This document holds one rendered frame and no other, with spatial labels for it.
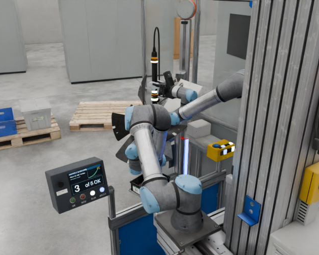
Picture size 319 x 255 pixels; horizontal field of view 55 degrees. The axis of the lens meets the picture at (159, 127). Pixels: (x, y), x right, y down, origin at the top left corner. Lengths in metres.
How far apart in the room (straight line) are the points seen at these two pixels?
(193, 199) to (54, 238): 1.92
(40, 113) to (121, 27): 3.50
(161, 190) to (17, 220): 2.25
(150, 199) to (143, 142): 0.27
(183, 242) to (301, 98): 0.76
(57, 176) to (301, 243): 1.02
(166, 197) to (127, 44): 6.45
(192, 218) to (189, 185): 0.16
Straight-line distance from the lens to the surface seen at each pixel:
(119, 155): 2.17
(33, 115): 4.73
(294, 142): 1.06
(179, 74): 2.59
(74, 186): 1.52
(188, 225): 1.42
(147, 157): 1.38
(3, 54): 9.01
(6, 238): 3.21
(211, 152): 2.07
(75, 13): 7.31
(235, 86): 1.58
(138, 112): 1.48
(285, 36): 1.03
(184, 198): 1.33
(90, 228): 3.06
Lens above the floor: 2.02
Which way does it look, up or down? 24 degrees down
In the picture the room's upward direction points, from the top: straight up
